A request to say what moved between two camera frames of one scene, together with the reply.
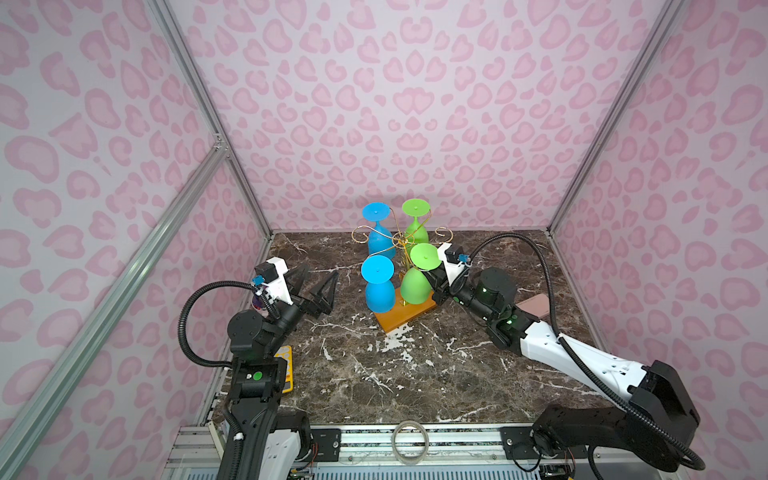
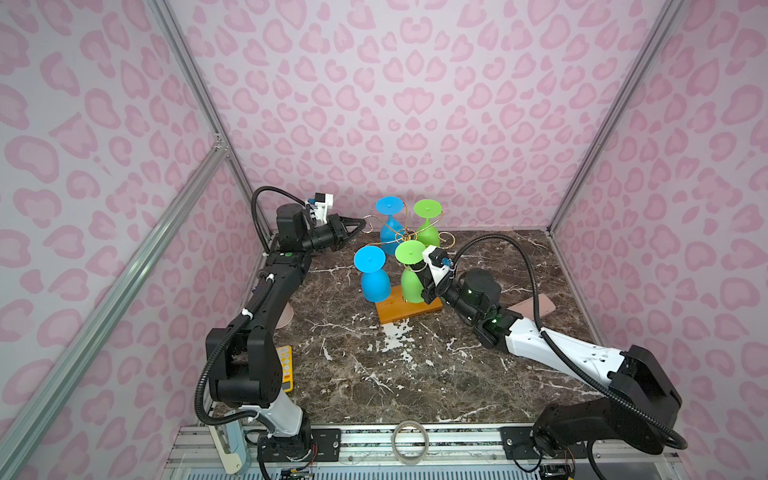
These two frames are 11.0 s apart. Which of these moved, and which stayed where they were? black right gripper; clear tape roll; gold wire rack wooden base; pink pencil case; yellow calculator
Moved: gold wire rack wooden base
Stayed: pink pencil case; clear tape roll; black right gripper; yellow calculator
